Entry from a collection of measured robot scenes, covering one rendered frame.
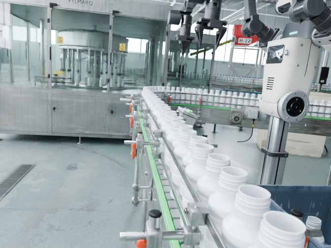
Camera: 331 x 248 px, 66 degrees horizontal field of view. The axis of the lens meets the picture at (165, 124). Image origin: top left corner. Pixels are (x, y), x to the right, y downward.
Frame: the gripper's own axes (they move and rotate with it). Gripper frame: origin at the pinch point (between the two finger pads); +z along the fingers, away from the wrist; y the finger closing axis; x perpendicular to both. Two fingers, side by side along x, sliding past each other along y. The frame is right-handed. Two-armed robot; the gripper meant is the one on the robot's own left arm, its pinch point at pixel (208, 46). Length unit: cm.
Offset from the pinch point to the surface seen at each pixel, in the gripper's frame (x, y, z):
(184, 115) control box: 24.9, 0.1, 30.3
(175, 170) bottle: -42, -16, 33
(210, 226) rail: -68, -17, 30
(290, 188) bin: -22, 29, 46
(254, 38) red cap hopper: 602, 309, -115
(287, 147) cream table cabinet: 325, 275, 121
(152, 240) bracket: -67, -24, 33
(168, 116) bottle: -17.9, -15.3, 24.8
